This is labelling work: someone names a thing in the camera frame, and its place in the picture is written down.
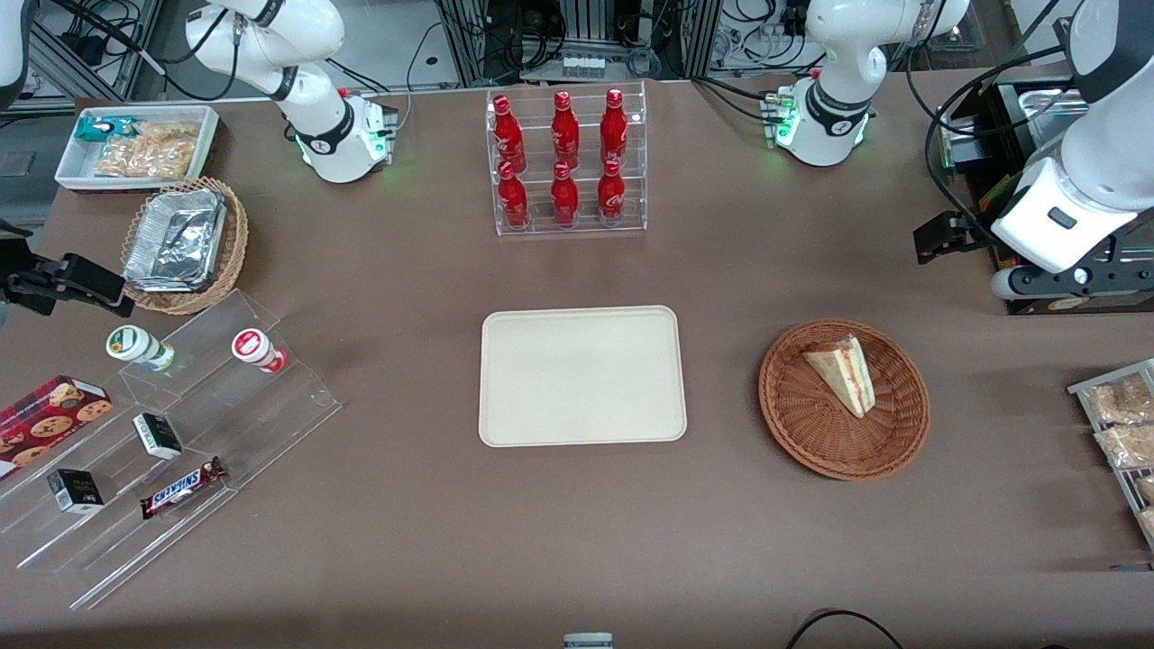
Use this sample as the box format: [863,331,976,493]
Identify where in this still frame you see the clear acrylic bottle rack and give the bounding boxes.
[486,80,648,238]

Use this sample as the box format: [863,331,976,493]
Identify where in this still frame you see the red cookie box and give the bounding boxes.
[0,375,114,480]

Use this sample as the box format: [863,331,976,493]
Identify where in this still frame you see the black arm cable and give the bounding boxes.
[905,43,1083,255]

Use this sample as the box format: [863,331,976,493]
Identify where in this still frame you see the stacked aluminium foil containers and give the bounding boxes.
[123,187,227,294]

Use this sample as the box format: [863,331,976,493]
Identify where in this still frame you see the oval wicker basket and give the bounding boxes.
[119,176,250,315]

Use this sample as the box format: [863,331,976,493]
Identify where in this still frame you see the white plastic snack bin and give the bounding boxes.
[55,105,221,193]

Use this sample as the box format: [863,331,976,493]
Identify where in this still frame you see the teal snack packet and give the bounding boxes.
[75,115,142,143]

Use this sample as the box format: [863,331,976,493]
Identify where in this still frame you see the green lid yogurt cup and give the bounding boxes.
[105,324,178,373]

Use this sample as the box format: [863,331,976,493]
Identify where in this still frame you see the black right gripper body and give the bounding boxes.
[0,222,42,313]

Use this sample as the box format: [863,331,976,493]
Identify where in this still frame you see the Snickers chocolate bar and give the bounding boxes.
[139,456,227,520]

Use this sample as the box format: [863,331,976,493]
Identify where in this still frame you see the small black box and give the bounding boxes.
[132,412,184,462]
[46,468,105,516]

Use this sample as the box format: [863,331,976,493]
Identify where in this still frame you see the round brown wicker basket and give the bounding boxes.
[757,318,931,481]

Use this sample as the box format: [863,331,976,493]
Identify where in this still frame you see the beige plastic tray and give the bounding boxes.
[478,305,689,449]

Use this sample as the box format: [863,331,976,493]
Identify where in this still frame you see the black machine box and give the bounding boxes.
[936,76,1154,316]

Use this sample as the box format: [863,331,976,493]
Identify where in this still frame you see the triangle sandwich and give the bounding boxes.
[801,333,878,419]

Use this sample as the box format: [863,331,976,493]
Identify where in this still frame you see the black floor cable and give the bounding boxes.
[783,609,905,649]

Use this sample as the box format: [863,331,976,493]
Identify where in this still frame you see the clear bag of crackers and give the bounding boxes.
[94,121,201,179]

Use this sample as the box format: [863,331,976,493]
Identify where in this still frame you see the red soda bottle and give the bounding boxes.
[493,94,527,174]
[497,160,531,230]
[551,90,582,169]
[600,87,629,165]
[550,161,580,227]
[597,159,627,223]

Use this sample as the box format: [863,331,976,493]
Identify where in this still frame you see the clear acrylic stepped shelf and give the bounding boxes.
[0,288,344,611]

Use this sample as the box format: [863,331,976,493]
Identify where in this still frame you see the red lid yogurt cup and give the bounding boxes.
[230,327,289,375]

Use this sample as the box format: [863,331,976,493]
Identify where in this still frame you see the grey wire rack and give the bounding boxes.
[1067,358,1154,553]

